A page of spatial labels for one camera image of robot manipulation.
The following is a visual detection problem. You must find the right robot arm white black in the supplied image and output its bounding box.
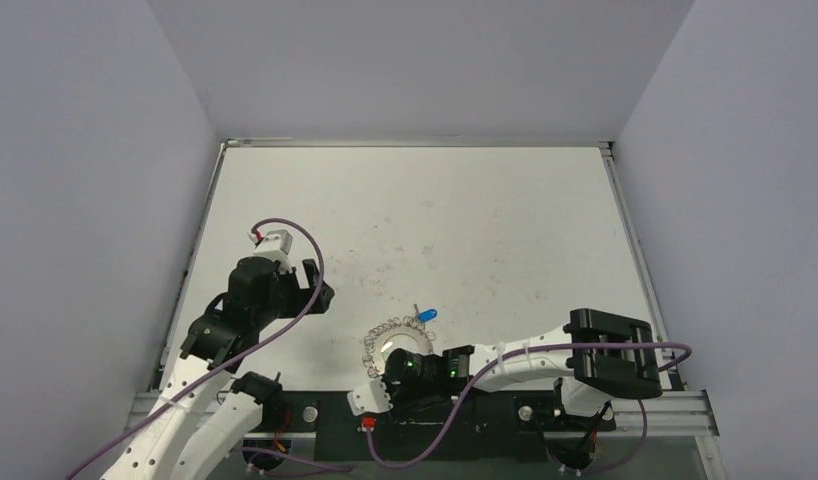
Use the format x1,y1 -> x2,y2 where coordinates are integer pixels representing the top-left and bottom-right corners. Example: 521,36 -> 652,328
372,308 -> 662,429

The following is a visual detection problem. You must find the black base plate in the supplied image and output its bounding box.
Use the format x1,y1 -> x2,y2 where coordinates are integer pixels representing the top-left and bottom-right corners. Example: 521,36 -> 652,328
233,389 -> 617,464

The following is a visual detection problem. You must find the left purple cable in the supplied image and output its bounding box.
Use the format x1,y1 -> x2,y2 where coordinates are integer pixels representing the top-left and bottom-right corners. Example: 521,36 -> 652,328
64,217 -> 355,480

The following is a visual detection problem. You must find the purple cable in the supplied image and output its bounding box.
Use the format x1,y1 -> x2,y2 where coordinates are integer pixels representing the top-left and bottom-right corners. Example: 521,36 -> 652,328
367,341 -> 693,478
64,217 -> 355,480

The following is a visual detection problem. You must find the key with blue tag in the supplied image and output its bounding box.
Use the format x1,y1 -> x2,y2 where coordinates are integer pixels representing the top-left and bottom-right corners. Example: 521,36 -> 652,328
413,304 -> 438,324

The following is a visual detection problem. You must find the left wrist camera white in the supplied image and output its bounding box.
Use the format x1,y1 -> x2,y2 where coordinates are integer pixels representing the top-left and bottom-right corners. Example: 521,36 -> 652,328
249,229 -> 293,261

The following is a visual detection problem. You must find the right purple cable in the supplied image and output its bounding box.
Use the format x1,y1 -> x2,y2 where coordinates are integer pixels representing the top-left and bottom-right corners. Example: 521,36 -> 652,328
367,341 -> 693,478

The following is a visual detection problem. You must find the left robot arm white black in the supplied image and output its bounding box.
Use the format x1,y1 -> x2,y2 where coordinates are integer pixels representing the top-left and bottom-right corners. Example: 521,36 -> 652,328
102,250 -> 334,479

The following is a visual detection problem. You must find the metal disc with key rings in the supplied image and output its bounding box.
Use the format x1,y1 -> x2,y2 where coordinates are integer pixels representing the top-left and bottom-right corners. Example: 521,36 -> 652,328
361,316 -> 436,378

